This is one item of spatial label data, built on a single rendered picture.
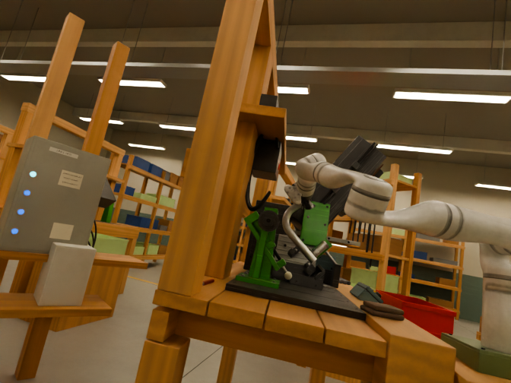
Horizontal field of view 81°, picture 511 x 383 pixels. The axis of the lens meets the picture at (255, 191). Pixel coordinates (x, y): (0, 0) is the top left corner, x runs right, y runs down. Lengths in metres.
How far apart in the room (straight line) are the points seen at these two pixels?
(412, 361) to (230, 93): 0.78
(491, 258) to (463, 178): 10.30
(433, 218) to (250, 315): 0.49
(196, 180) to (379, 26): 4.92
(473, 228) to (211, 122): 0.71
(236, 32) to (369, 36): 4.51
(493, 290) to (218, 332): 0.71
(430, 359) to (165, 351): 0.60
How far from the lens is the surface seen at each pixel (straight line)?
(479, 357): 0.94
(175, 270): 0.79
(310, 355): 0.87
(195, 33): 6.19
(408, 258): 4.23
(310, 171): 0.95
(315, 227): 1.38
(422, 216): 0.82
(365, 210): 0.73
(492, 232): 0.94
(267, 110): 1.15
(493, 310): 1.00
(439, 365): 0.84
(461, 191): 11.20
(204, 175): 0.79
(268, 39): 1.37
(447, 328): 1.50
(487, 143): 9.48
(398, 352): 0.81
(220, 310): 0.77
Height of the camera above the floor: 1.04
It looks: 9 degrees up
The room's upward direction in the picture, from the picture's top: 11 degrees clockwise
